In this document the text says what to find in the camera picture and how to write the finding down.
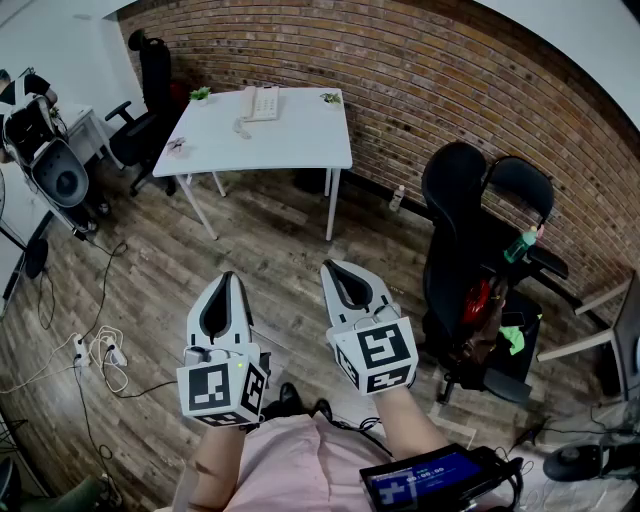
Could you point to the black high-back office chair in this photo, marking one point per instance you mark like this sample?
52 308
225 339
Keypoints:
150 100

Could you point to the beige telephone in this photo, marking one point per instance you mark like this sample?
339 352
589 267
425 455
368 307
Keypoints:
262 104

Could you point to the black round base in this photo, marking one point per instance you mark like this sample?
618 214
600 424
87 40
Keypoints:
570 462

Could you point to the person's black shoe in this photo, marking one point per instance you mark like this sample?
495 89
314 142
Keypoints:
324 410
290 397

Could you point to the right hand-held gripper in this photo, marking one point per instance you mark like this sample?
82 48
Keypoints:
380 350

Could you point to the green cloth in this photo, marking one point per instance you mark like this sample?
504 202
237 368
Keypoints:
515 340

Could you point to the person's left forearm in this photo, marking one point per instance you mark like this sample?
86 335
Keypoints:
220 460

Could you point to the red container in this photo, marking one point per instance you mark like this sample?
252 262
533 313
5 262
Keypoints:
177 97

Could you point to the person's pink shirt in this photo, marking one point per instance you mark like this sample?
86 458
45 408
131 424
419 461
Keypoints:
290 470

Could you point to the green potted plant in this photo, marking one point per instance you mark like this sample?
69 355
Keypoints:
200 94

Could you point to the white side desk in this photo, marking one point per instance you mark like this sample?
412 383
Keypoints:
82 125

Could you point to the black wrist display device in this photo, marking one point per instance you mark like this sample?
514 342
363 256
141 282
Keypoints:
425 482

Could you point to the brown bag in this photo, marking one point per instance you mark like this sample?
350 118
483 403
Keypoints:
477 345

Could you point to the white table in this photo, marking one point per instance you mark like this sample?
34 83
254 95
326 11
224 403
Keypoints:
280 145

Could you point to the pink succulent plant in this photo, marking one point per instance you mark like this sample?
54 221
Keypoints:
177 146

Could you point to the variegated potted plant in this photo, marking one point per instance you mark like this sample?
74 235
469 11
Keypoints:
331 99

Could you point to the clear plastic bottle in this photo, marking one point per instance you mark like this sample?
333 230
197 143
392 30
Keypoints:
397 198

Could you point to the black mesh office chair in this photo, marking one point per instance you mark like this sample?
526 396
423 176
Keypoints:
450 225

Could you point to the white power strip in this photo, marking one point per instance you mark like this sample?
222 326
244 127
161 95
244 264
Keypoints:
80 347

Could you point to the white-legged desk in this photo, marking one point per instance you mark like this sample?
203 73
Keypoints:
585 340

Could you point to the red bag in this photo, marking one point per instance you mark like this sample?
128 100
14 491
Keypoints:
475 300

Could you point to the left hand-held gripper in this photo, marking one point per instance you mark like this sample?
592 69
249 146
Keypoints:
207 387

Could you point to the grey shell chair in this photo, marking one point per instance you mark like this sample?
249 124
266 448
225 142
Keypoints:
60 175

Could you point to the green bottle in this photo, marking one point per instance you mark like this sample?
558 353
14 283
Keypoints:
517 245

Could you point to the person's right forearm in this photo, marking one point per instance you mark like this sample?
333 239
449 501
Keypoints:
407 425

